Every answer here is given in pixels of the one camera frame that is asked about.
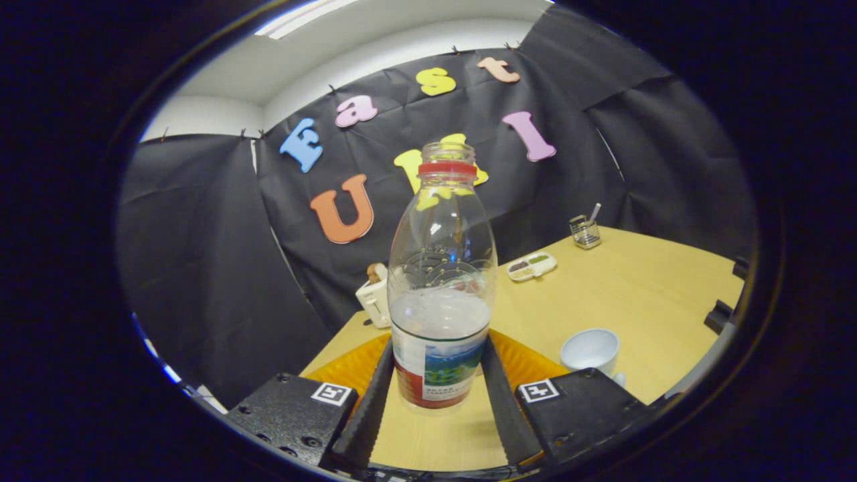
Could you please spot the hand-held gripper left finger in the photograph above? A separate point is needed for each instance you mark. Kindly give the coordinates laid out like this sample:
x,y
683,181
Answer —
x,y
368,415

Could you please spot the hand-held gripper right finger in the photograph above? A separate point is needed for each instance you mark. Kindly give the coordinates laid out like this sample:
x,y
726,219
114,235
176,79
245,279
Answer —
x,y
505,415

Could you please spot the white cup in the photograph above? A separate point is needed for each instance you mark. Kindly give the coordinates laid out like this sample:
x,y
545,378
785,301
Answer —
x,y
589,351

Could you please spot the clear plastic juice bottle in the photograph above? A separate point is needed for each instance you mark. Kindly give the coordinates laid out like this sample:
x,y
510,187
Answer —
x,y
438,321

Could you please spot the white toaster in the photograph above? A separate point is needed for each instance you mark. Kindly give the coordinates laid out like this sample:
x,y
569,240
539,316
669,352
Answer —
x,y
375,302

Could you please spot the toast slice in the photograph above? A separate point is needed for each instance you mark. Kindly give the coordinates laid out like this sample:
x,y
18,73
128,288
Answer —
x,y
373,272

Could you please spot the white divided snack tray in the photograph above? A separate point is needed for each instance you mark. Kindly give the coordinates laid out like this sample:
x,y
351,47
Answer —
x,y
532,266

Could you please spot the white side desk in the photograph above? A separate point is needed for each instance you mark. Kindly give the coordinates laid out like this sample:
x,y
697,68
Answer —
x,y
213,400

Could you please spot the wooden table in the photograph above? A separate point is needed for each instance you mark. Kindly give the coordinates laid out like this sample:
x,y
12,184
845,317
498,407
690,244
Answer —
x,y
636,301

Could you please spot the metal spoon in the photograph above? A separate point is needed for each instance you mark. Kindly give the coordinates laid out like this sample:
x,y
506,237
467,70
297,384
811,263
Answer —
x,y
594,212

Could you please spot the black backdrop cloth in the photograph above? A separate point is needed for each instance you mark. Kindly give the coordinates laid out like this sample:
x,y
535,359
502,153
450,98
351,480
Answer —
x,y
201,254

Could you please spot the large ceiling light panel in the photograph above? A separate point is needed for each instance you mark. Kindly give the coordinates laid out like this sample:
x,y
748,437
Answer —
x,y
301,17

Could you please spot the black table edge bracket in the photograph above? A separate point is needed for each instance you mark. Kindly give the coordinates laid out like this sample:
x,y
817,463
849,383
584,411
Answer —
x,y
720,316
740,268

